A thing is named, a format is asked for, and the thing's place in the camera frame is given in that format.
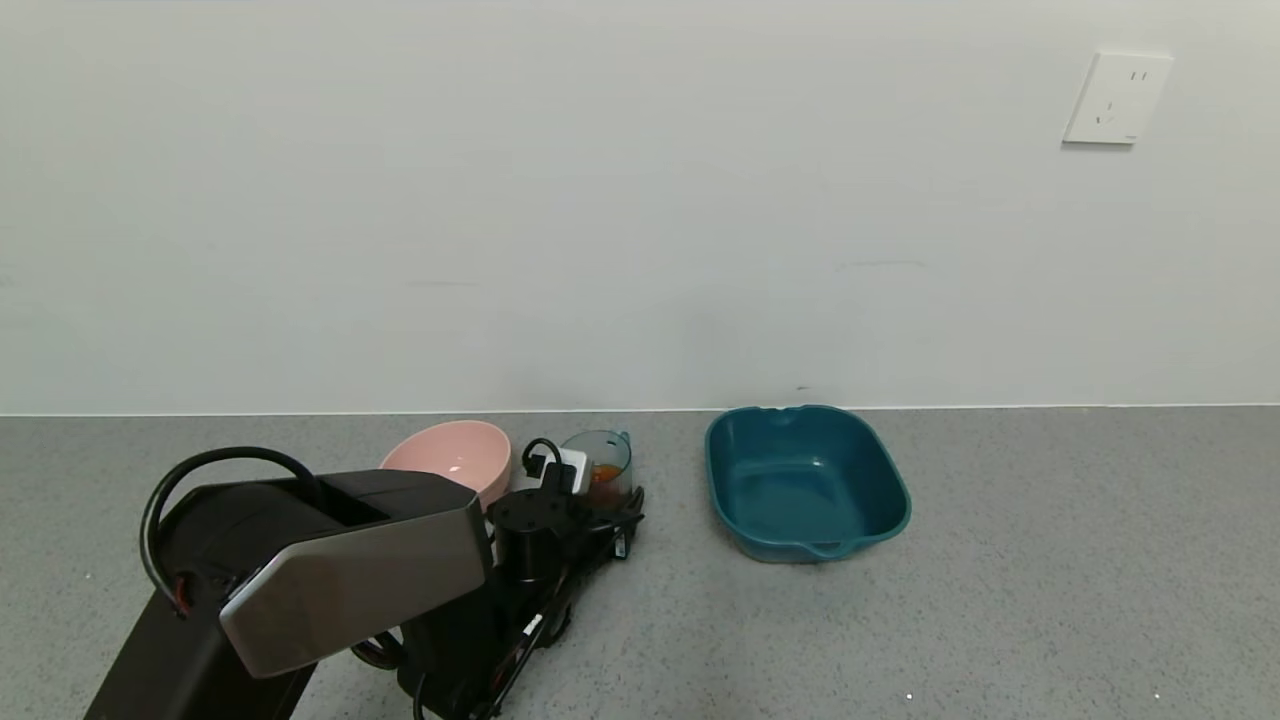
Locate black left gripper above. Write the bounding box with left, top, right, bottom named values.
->
left=586, top=485, right=646, bottom=561

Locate pink ribbed bowl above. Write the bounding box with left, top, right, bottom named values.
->
left=380, top=420, right=513, bottom=511

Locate silver white wrist camera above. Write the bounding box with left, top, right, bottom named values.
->
left=528, top=447, right=590, bottom=496

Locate thin black camera cable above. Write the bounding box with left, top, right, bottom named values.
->
left=412, top=438, right=646, bottom=720

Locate white wall outlet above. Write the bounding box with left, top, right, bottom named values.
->
left=1062, top=50, right=1174, bottom=146

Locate translucent blue ribbed cup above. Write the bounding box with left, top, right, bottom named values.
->
left=560, top=430, right=634, bottom=506

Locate teal plastic basin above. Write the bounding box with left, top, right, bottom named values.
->
left=705, top=404, right=912, bottom=564

